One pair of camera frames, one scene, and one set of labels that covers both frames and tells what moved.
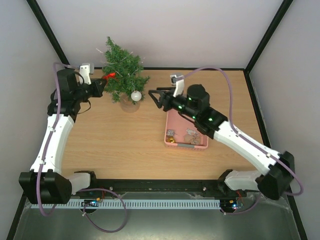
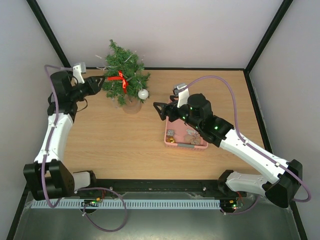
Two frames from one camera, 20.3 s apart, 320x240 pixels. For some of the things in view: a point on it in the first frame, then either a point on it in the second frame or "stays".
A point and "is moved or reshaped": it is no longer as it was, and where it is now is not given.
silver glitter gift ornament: (170, 132) stays
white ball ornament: (136, 95) → (143, 94)
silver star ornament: (191, 132) stays
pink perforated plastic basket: (182, 133) stays
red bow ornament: (112, 75) is moved or reshaped
